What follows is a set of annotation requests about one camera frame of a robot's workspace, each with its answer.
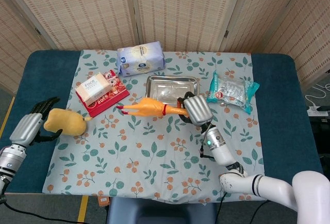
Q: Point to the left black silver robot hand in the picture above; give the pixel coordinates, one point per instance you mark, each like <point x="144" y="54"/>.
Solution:
<point x="25" y="128"/>

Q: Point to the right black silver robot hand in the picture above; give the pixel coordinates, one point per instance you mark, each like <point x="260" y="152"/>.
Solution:
<point x="197" y="109"/>

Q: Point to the yellow plush pear toy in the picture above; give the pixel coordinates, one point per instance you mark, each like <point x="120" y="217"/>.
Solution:
<point x="67" y="122"/>

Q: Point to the orange rubber chicken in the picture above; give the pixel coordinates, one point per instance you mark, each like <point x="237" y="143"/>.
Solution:
<point x="148" y="108"/>

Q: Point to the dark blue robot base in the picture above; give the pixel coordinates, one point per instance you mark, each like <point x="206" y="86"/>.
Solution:
<point x="159" y="212"/>

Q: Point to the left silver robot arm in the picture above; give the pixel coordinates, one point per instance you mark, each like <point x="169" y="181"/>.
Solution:
<point x="10" y="159"/>

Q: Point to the metal tray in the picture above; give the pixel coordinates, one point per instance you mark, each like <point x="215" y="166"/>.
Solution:
<point x="170" y="88"/>

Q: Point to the teal snack bag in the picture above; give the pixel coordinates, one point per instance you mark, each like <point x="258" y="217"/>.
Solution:
<point x="230" y="91"/>

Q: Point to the floral tablecloth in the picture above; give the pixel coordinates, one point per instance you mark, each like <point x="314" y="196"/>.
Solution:
<point x="144" y="162"/>

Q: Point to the lavender tissue pack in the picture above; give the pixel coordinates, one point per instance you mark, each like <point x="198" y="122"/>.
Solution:
<point x="140" y="58"/>

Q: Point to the peach Face tissue pack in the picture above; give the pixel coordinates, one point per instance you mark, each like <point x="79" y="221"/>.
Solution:
<point x="94" y="88"/>

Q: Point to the red box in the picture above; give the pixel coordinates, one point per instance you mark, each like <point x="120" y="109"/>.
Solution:
<point x="113" y="97"/>

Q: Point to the teal padded table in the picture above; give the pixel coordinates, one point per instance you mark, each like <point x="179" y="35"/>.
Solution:
<point x="278" y="84"/>

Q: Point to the small orange box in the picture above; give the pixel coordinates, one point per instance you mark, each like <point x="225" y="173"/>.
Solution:
<point x="103" y="201"/>

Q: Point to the white power strip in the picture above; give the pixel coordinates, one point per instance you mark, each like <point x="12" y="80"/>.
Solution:
<point x="315" y="111"/>

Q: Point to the black equipment case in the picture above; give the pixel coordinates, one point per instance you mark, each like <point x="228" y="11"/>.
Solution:
<point x="321" y="136"/>

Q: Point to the woven folding screen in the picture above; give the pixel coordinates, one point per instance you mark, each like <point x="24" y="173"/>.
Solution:
<point x="90" y="9"/>

